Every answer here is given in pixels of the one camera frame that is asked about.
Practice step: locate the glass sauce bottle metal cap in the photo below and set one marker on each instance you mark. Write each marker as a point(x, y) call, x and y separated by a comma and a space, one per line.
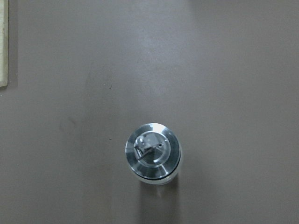
point(154, 154)

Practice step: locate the bamboo cutting board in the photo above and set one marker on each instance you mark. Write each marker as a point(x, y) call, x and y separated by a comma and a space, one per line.
point(4, 20)

